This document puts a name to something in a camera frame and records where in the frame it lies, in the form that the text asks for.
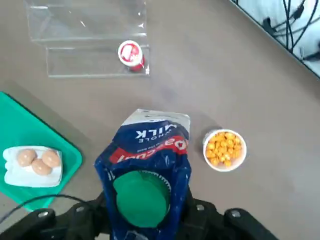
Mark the white square dish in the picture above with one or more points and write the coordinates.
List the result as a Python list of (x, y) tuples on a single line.
[(30, 178)]

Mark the white cup of orange snacks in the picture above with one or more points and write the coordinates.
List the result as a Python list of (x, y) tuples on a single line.
[(225, 150)]

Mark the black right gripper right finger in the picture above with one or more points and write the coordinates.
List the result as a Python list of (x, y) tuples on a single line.
[(220, 225)]

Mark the green plastic tray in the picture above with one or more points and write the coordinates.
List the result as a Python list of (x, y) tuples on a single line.
[(22, 125)]

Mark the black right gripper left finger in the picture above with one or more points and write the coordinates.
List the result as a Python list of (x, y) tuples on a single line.
[(62, 225)]

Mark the clear acrylic display stand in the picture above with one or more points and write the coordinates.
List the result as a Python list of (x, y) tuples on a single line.
[(87, 30)]

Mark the brown egg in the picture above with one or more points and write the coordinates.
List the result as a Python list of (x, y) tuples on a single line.
[(27, 158), (50, 157), (41, 167)]

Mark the blue milk carton green cap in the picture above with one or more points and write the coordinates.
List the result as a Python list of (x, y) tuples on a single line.
[(150, 155)]

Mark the small bottle red white cap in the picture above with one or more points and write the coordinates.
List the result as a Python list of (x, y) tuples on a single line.
[(130, 53)]

